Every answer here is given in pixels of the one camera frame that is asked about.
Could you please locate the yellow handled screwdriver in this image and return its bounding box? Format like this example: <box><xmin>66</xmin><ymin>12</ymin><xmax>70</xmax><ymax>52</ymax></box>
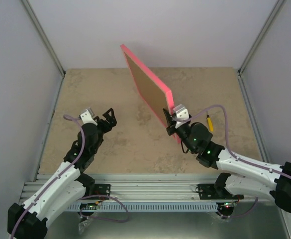
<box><xmin>206</xmin><ymin>113</ymin><xmax>213</xmax><ymax>132</ymax></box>

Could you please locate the pink wooden photo frame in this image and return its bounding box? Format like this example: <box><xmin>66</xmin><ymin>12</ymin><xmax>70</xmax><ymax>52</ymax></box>
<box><xmin>119</xmin><ymin>44</ymin><xmax>183</xmax><ymax>145</ymax></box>

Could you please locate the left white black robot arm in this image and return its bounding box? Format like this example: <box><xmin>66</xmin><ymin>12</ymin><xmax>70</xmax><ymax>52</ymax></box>
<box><xmin>7</xmin><ymin>108</ymin><xmax>117</xmax><ymax>239</ymax></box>

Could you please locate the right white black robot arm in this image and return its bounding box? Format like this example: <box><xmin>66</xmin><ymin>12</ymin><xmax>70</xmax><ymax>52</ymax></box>
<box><xmin>163</xmin><ymin>105</ymin><xmax>291</xmax><ymax>213</ymax></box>

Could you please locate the clear plastic bag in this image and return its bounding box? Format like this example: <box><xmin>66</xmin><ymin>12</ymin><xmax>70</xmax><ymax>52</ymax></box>
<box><xmin>78</xmin><ymin>218</ymin><xmax>91</xmax><ymax>235</ymax></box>

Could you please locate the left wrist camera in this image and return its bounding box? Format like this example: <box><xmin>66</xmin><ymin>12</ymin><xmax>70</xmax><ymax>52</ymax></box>
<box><xmin>79</xmin><ymin>108</ymin><xmax>97</xmax><ymax>125</ymax></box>

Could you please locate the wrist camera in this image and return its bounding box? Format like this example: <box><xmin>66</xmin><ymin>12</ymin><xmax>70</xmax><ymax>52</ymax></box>
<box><xmin>79</xmin><ymin>108</ymin><xmax>97</xmax><ymax>125</ymax></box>
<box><xmin>173</xmin><ymin>104</ymin><xmax>190</xmax><ymax>129</ymax></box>

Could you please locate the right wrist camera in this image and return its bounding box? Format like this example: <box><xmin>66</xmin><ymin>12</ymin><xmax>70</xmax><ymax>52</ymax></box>
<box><xmin>173</xmin><ymin>104</ymin><xmax>190</xmax><ymax>129</ymax></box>

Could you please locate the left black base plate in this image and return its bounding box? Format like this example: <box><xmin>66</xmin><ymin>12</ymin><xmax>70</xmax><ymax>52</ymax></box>
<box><xmin>93</xmin><ymin>184</ymin><xmax>111</xmax><ymax>201</ymax></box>

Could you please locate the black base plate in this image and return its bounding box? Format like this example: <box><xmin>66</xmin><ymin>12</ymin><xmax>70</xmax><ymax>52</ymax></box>
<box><xmin>195</xmin><ymin>184</ymin><xmax>220</xmax><ymax>200</ymax></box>
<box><xmin>93</xmin><ymin>184</ymin><xmax>111</xmax><ymax>201</ymax></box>

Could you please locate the aluminium rail base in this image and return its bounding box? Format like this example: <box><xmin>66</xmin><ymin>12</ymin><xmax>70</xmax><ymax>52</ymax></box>
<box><xmin>20</xmin><ymin>173</ymin><xmax>291</xmax><ymax>203</ymax></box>

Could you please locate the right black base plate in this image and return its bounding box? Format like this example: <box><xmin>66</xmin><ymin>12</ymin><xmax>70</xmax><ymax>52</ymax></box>
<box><xmin>195</xmin><ymin>184</ymin><xmax>220</xmax><ymax>200</ymax></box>

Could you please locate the grey slotted cable duct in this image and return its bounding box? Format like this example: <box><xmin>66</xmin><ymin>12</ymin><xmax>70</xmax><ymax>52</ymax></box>
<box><xmin>65</xmin><ymin>202</ymin><xmax>219</xmax><ymax>212</ymax></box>

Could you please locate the right aluminium corner post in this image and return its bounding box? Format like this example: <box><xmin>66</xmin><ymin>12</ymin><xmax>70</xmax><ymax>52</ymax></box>
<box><xmin>236</xmin><ymin>0</ymin><xmax>287</xmax><ymax>77</ymax></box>

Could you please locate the aluminium corner post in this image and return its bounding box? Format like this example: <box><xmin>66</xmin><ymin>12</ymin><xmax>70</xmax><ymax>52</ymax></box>
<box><xmin>20</xmin><ymin>0</ymin><xmax>66</xmax><ymax>77</ymax></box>
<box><xmin>236</xmin><ymin>0</ymin><xmax>287</xmax><ymax>77</ymax></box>

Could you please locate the left aluminium corner post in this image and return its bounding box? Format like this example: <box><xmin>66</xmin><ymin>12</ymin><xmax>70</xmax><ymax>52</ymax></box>
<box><xmin>20</xmin><ymin>0</ymin><xmax>66</xmax><ymax>77</ymax></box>

